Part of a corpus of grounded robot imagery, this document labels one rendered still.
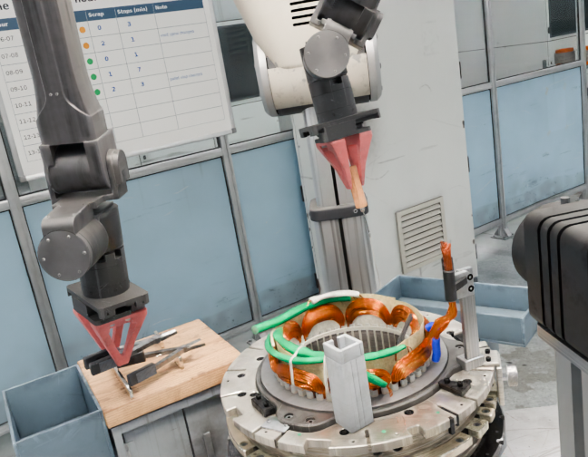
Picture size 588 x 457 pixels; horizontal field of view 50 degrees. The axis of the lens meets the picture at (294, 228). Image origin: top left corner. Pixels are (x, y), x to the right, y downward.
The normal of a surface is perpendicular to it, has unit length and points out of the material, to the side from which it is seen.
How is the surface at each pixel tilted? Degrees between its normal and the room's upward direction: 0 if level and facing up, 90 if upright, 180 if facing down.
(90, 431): 90
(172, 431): 90
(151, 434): 90
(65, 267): 92
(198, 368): 0
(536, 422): 0
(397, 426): 0
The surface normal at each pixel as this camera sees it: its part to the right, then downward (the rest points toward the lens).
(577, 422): 0.15, 0.24
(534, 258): -0.98, 0.19
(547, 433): -0.16, -0.95
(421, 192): 0.55, 0.12
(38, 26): -0.04, 0.39
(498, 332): -0.59, 0.31
